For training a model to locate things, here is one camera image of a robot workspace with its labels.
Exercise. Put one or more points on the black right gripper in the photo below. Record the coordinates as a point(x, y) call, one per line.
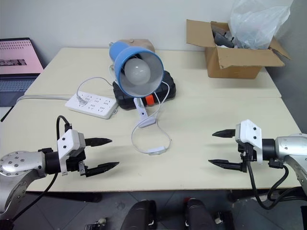
point(246, 153)

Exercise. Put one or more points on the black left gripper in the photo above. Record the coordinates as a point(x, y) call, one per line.
point(74, 164)

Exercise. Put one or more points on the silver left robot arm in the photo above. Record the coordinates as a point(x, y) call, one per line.
point(14, 165)

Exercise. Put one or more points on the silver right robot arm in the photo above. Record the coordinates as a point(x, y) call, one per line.
point(287, 146)

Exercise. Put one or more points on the blue desk lamp white clamp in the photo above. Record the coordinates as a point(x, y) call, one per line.
point(120, 52)

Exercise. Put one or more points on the white power strip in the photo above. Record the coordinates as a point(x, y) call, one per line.
point(96, 105)

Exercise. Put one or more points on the dark rounded shape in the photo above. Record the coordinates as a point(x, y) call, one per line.
point(199, 215)
point(139, 215)

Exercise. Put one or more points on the open cardboard box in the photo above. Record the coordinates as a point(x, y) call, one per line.
point(235, 64)

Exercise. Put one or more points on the black toolbox orange latch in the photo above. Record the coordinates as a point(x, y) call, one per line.
point(168, 82)

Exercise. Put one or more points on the white frosted light bulb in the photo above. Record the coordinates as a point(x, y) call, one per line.
point(138, 71)

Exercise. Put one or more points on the grey items in cardboard box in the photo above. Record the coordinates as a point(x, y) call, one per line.
point(221, 39)

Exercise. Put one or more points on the beige rounded object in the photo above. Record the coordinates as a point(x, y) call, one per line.
point(144, 44)

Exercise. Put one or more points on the clear plastic bag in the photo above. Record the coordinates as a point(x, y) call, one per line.
point(254, 24)

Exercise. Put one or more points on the open laptop pink screen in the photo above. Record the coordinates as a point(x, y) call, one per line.
point(16, 55)

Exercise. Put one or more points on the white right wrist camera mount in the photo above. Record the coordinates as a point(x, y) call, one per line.
point(249, 134)

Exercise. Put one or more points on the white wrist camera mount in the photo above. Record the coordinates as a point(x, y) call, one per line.
point(68, 143)
point(249, 134)

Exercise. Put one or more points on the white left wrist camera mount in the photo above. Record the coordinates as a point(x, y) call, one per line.
point(68, 143)

